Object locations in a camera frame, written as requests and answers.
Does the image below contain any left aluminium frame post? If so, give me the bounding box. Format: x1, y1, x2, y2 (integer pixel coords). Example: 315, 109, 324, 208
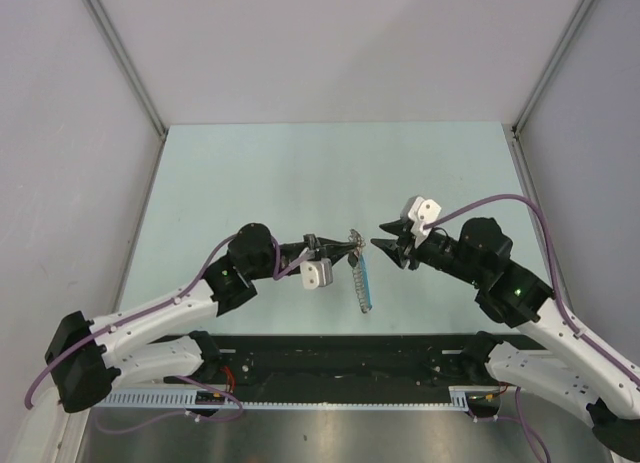
74, 0, 169, 137

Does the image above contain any purple cable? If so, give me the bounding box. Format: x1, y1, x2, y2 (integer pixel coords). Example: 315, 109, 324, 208
424, 193, 640, 389
24, 235, 311, 410

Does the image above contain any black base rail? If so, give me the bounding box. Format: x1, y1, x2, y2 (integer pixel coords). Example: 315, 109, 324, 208
192, 335, 499, 406

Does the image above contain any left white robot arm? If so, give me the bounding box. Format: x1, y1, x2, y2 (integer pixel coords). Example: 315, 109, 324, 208
8, 223, 358, 462

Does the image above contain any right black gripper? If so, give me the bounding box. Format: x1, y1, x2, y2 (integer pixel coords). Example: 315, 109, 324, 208
370, 219, 485, 287

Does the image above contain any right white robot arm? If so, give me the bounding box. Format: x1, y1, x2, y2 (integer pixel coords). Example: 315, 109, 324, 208
371, 218, 639, 462

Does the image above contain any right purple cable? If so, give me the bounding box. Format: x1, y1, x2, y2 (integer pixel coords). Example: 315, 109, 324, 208
424, 193, 640, 389

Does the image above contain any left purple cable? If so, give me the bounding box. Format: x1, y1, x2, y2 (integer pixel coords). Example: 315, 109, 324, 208
24, 235, 311, 410

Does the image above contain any blue key cover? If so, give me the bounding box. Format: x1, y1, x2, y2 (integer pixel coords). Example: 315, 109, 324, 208
358, 255, 373, 314

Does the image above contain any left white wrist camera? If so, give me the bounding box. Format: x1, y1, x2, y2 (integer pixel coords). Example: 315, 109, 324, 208
300, 258, 333, 290

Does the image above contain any aluminium frame post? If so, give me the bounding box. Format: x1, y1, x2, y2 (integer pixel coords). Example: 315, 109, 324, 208
74, 0, 169, 137
512, 0, 606, 134

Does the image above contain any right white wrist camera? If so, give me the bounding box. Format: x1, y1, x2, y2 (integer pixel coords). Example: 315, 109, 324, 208
401, 195, 442, 248

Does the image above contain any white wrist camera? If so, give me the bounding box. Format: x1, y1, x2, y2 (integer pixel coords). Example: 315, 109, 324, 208
401, 195, 442, 248
300, 258, 333, 290

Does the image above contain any right aluminium frame post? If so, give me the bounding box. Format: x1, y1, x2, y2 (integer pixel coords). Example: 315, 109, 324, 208
512, 0, 606, 134

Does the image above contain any white slotted cable duct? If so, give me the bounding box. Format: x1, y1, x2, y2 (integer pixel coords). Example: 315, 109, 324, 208
99, 386, 506, 412

